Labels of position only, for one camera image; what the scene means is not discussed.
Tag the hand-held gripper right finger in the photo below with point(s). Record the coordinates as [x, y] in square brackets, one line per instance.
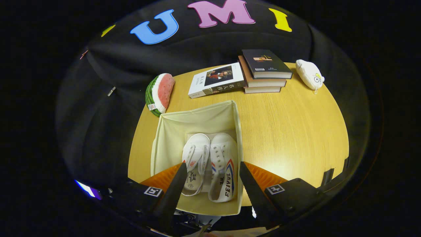
[255, 194]

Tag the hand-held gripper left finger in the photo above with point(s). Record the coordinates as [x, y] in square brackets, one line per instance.
[172, 197]

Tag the white canvas shoe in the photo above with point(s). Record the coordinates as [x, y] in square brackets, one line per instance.
[223, 151]
[197, 148]

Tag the cream fabric storage box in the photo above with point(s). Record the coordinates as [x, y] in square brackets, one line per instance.
[197, 118]

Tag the bright screen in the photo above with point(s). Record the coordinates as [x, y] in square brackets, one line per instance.
[86, 188]

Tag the thin brown book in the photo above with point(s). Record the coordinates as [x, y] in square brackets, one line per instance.
[263, 90]

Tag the watermelon slice plush toy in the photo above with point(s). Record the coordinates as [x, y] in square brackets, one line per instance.
[162, 92]

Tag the brown cover book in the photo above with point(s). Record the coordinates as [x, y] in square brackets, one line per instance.
[263, 83]

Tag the white book with portrait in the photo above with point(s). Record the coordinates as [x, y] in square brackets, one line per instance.
[197, 87]

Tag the white clip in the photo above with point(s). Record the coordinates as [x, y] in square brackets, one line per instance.
[111, 91]

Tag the white plush toy with eyes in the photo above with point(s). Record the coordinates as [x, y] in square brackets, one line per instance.
[307, 74]

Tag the black backdrop cloth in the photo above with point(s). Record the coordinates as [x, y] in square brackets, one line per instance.
[210, 46]

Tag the pink clip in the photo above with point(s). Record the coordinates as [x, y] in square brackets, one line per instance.
[84, 54]

